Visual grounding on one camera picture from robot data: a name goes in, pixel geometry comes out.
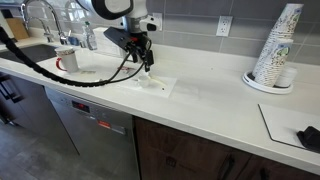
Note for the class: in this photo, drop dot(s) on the short stack paper cups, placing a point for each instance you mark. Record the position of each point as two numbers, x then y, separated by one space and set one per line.
276 60

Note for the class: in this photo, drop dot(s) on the stack of white lids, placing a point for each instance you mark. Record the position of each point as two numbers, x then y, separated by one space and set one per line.
286 77

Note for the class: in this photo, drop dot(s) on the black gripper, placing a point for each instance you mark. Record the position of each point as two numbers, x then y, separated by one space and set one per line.
138 45

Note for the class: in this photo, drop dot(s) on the tall stack paper cups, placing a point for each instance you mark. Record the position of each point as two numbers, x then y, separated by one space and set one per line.
283 28

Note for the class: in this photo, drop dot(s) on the stainless steel dishwasher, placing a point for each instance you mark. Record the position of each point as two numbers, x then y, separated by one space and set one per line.
103 136

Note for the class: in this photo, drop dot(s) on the stack of white paper towels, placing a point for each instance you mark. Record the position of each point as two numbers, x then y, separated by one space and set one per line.
104 45

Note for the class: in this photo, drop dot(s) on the white placemat sheet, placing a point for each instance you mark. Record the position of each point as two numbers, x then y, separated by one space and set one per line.
159 85

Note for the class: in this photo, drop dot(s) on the white cutting board mat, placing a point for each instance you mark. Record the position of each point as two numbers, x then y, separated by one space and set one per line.
287 126

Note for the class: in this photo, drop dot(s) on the wall power outlet right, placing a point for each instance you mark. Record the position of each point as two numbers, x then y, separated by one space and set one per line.
224 26

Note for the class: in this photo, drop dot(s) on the black object on mat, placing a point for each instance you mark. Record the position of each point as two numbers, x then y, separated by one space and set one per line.
310 138

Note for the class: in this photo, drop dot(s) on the patterned paper cup in mug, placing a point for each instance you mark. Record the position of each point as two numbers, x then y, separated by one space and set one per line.
61 51

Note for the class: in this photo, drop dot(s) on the wooden cutting board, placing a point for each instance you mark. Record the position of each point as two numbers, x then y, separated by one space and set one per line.
18 29

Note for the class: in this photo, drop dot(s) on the dark wood cabinet doors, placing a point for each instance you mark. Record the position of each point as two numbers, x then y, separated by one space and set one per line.
169 154

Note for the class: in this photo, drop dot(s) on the red sauce packet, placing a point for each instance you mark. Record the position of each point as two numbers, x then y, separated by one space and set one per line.
125 68

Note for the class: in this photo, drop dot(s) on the white round cup tray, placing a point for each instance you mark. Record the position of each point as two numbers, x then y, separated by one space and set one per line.
248 79

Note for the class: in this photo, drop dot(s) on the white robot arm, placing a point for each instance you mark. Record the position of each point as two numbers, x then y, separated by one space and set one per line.
137 23

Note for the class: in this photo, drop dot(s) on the white mug red handle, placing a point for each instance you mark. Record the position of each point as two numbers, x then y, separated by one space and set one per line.
67 63

